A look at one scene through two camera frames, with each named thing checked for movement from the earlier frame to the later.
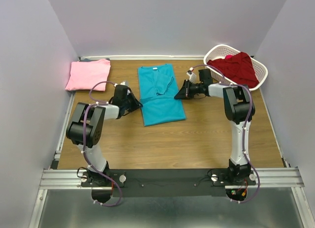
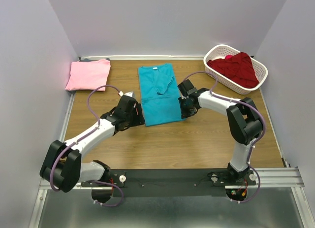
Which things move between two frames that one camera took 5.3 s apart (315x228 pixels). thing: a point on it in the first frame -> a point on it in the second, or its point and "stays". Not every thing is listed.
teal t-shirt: (159, 95) stays
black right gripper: (184, 93) -> (183, 113)
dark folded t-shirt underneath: (88, 60) stays
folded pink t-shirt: (84, 74) stays
